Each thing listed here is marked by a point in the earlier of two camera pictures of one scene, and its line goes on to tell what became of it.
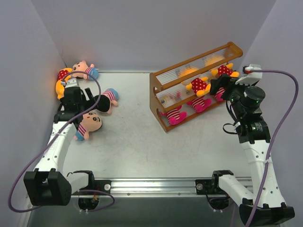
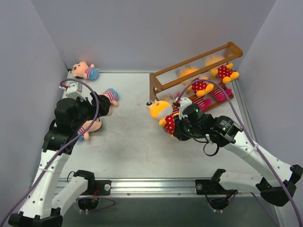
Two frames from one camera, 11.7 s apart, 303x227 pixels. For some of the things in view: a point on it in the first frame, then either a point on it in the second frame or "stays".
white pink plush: x=200 y=103 stays
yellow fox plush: x=64 y=75 to x=163 y=112
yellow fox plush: x=200 y=87 stays
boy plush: x=89 y=122 stays
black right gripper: x=222 y=84 to x=178 y=132
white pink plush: x=218 y=96 stays
